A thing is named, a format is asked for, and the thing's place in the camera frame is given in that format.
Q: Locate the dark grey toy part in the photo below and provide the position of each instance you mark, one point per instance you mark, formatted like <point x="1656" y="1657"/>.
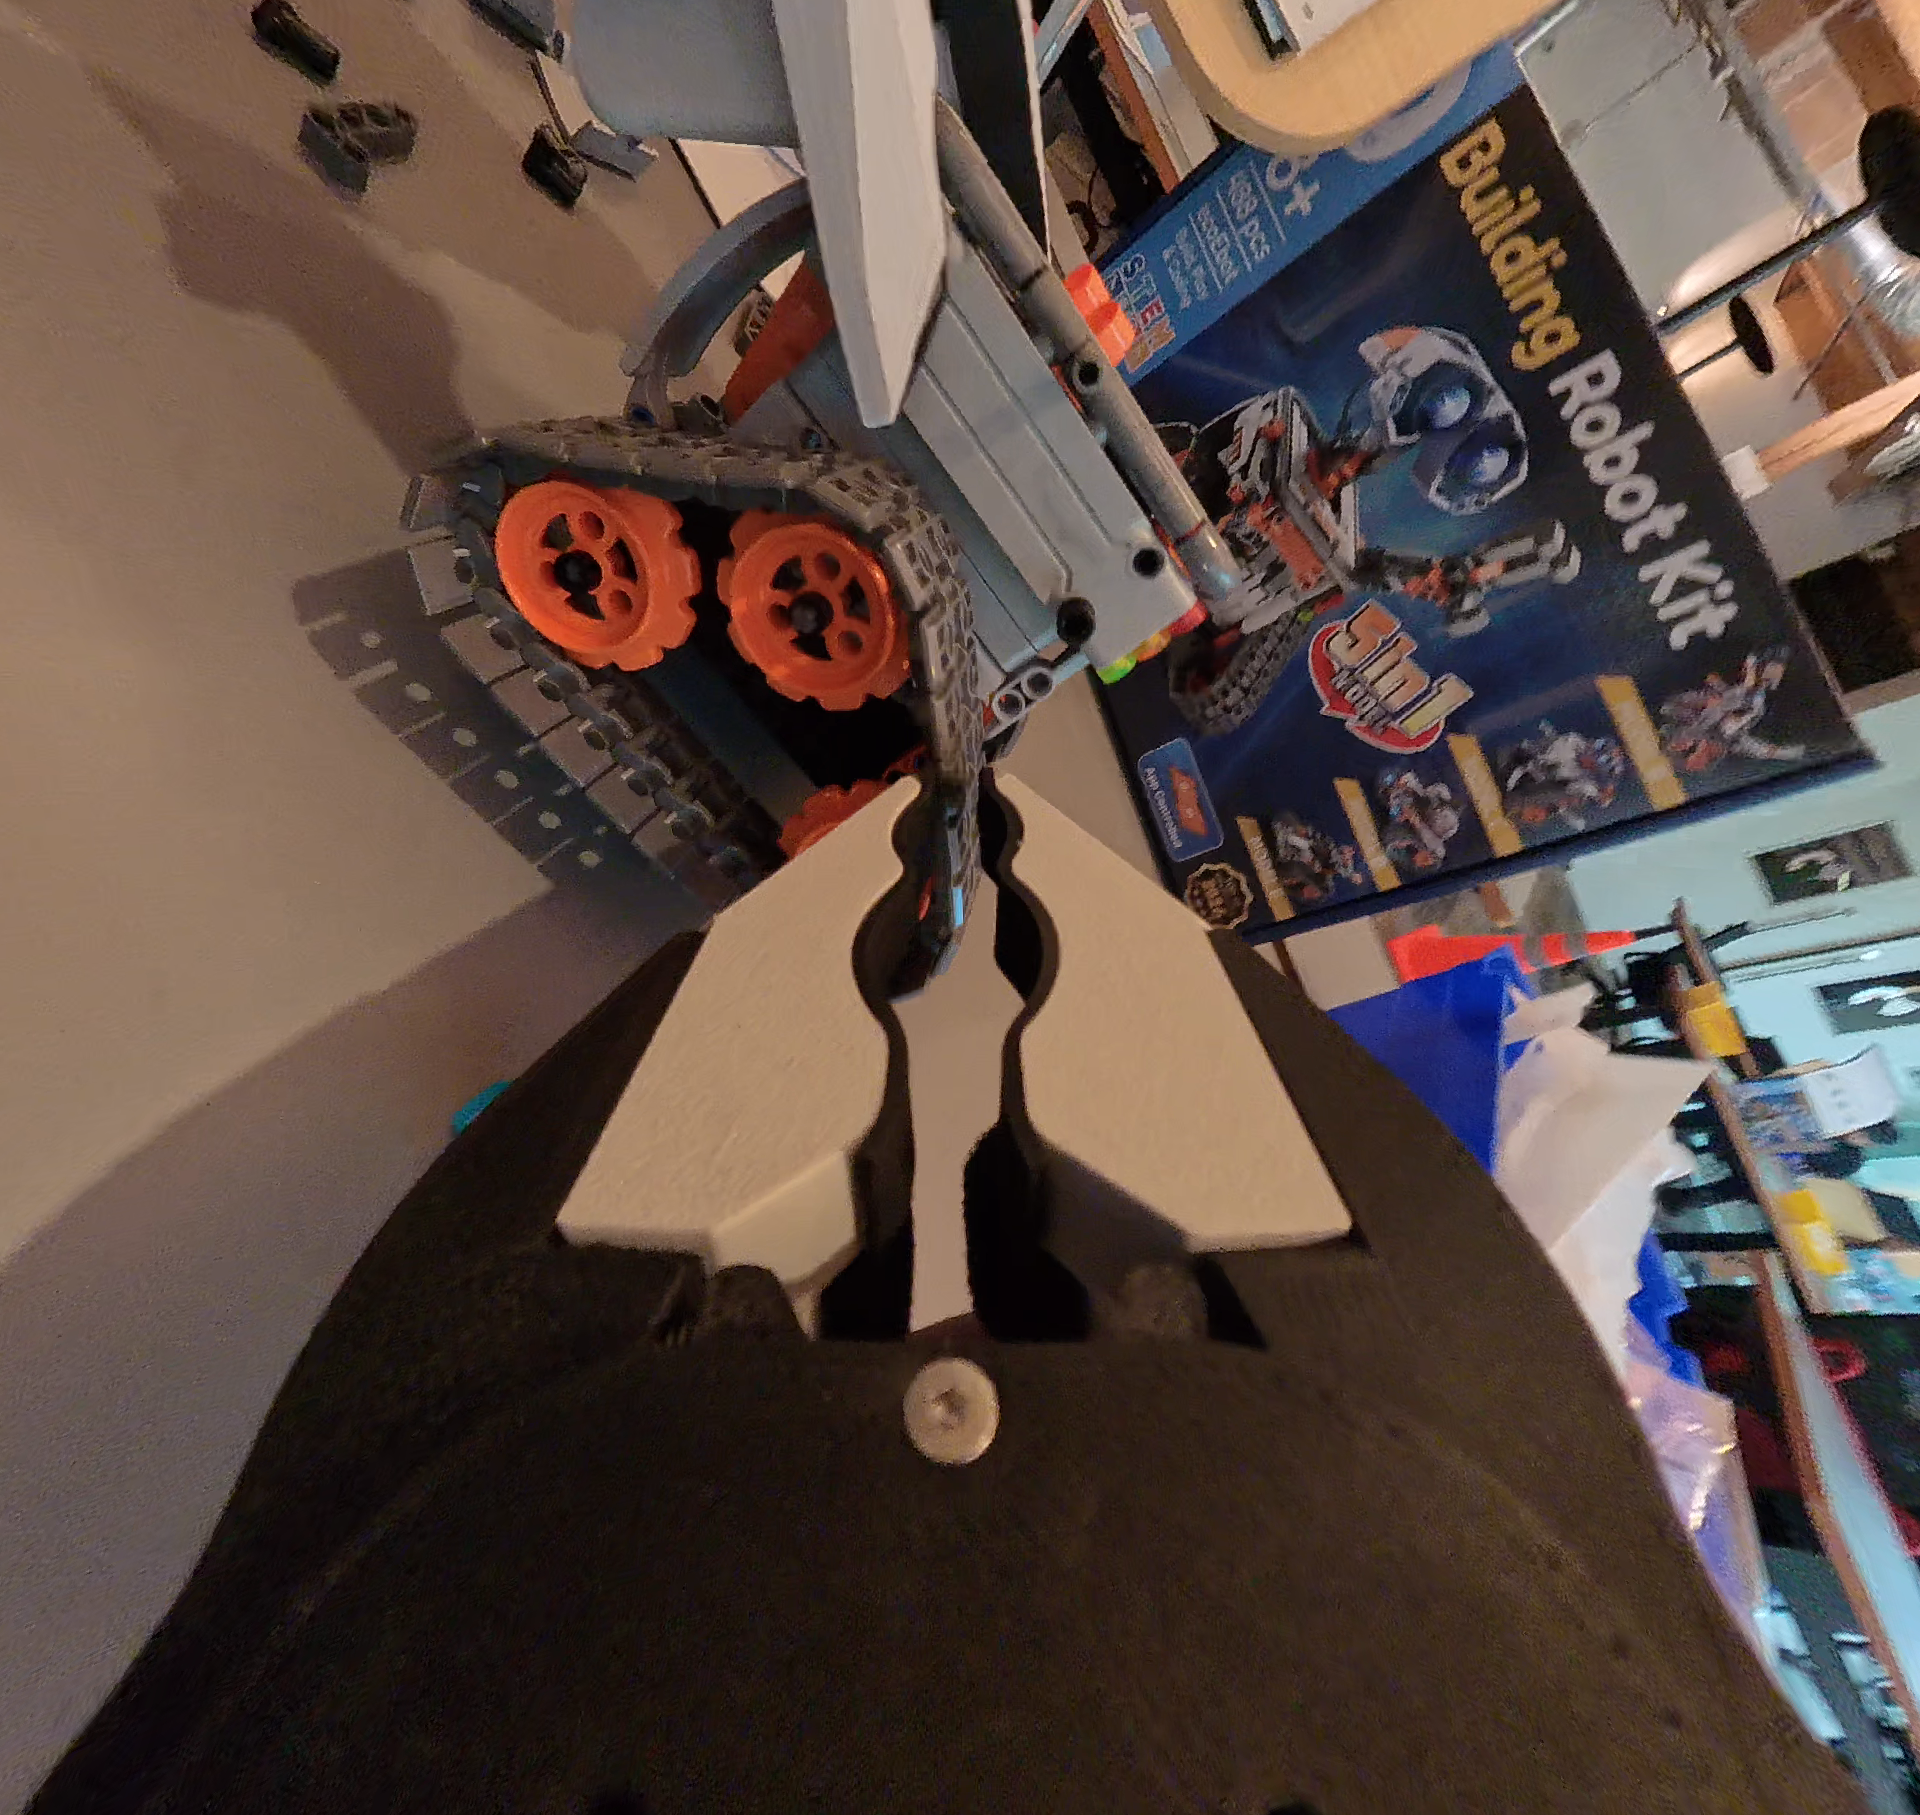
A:
<point x="512" y="16"/>

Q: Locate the grey orange toy brick robot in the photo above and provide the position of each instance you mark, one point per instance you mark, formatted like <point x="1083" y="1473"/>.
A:
<point x="1021" y="464"/>

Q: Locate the dark blue toy packaging box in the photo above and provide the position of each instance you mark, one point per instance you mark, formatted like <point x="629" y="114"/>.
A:
<point x="1500" y="569"/>

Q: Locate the small black toy brick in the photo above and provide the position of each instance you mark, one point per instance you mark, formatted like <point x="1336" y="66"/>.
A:
<point x="553" y="168"/>

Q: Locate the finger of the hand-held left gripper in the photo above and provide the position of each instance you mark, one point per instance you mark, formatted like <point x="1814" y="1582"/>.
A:
<point x="989" y="30"/>
<point x="857" y="119"/>

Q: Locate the grey toy track strip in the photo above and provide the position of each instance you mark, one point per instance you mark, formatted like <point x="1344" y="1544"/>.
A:
<point x="631" y="795"/>

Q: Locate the blue storage bin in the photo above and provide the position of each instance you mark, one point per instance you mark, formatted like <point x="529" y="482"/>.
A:
<point x="1425" y="1051"/>

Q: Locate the white crumpled packing bags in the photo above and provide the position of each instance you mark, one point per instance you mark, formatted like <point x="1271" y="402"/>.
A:
<point x="1590" y="1141"/>

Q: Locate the blue plastic toy wrench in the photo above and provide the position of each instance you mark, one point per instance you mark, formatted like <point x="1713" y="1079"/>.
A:
<point x="480" y="1107"/>

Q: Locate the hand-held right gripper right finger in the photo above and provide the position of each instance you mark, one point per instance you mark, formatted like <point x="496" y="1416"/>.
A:
<point x="1185" y="1096"/>

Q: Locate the yellow storage bin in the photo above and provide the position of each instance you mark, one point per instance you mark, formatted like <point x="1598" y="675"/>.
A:
<point x="1710" y="1020"/>

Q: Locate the silver ventilation duct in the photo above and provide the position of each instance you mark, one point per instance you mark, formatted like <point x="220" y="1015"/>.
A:
<point x="1884" y="255"/>

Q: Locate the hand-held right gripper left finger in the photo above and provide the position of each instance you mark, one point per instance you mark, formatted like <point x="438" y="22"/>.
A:
<point x="735" y="1096"/>

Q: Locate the dark grey toy connector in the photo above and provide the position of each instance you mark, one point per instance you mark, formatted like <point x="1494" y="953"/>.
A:
<point x="338" y="151"/>

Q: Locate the small grey toy part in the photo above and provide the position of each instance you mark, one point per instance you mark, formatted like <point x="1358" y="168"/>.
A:
<point x="615" y="154"/>

